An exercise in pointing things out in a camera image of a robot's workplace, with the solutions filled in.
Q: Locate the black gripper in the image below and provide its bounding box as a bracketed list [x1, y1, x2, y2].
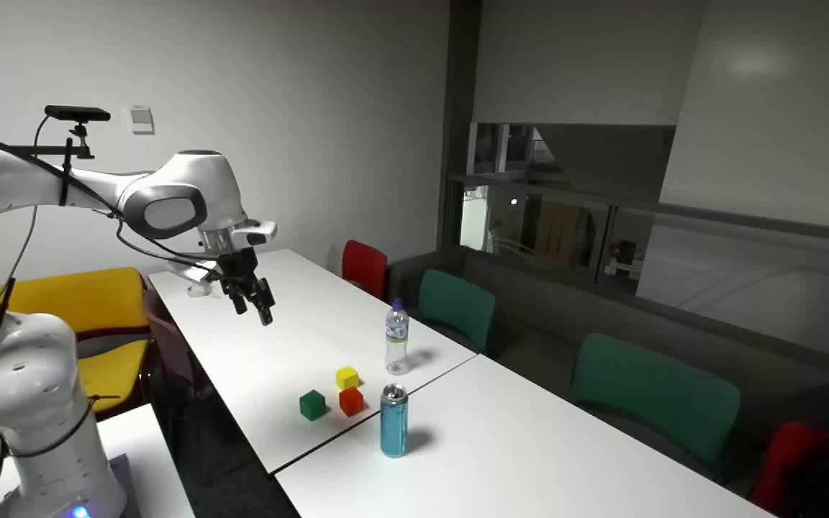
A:
[214, 245, 280, 327]

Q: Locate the red cube block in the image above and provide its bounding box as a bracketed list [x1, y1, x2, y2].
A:
[337, 385, 368, 416]

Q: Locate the small grey tabletop item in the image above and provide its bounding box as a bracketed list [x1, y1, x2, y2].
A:
[183, 271, 215, 298]

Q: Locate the green cube block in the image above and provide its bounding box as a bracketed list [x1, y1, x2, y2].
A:
[297, 387, 330, 423]

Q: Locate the red chair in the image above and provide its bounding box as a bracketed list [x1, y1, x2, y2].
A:
[340, 239, 391, 301]
[751, 420, 829, 515]

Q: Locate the clear plastic water bottle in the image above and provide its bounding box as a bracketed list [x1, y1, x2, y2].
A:
[384, 295, 412, 376]

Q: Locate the yellow chair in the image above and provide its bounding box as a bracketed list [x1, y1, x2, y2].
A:
[0, 265, 153, 442]

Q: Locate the blue drink can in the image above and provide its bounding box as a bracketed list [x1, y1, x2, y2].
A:
[378, 382, 412, 461]

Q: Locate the green chair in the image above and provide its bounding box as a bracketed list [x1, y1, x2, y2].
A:
[412, 267, 500, 353]
[566, 330, 746, 468]

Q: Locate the grey sofa bench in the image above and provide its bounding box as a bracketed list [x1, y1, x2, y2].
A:
[389, 245, 829, 482]

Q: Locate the interior glass window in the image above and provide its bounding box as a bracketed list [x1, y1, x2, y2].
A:
[461, 121, 679, 290]

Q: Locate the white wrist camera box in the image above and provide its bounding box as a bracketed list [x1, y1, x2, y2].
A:
[227, 219, 280, 249]

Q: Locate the white wall switch plate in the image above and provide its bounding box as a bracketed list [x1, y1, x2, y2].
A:
[126, 100, 159, 138]

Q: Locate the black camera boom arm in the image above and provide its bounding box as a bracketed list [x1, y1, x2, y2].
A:
[5, 121, 97, 164]

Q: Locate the black camera cable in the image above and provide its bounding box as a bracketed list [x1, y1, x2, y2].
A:
[0, 114, 53, 320]

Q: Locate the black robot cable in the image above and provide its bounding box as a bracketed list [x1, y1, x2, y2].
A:
[0, 127, 221, 271]

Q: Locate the black stereo camera bar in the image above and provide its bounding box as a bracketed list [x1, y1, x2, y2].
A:
[44, 102, 112, 124]

